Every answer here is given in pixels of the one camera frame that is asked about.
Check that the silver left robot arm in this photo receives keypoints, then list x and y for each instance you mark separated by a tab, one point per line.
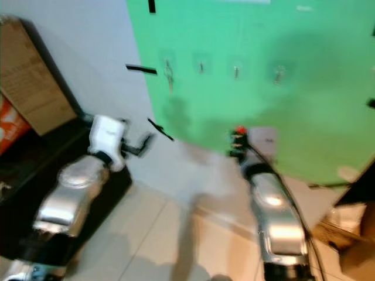
73	196

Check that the small metal wall hook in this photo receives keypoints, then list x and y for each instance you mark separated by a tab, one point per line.
279	74
236	70
202	66

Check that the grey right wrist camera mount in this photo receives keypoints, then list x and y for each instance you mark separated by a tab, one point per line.
262	139

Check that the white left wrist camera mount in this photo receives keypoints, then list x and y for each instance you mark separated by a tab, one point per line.
106	133

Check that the black tape strip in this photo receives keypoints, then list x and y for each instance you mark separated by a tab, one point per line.
160	129
152	5
141	69

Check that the black low table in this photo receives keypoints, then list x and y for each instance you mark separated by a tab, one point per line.
23	181

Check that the orange and white bag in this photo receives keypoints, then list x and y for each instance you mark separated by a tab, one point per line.
12	126

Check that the open brown cardboard carton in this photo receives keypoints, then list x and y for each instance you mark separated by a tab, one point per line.
348	240

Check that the green wall board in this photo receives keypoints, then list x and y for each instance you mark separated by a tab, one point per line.
269	35

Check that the brown cardboard box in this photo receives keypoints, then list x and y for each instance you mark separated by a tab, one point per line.
35	76

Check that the metal hook with hanging key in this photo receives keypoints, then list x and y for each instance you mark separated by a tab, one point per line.
169	73

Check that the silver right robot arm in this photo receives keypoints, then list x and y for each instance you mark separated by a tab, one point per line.
278	216

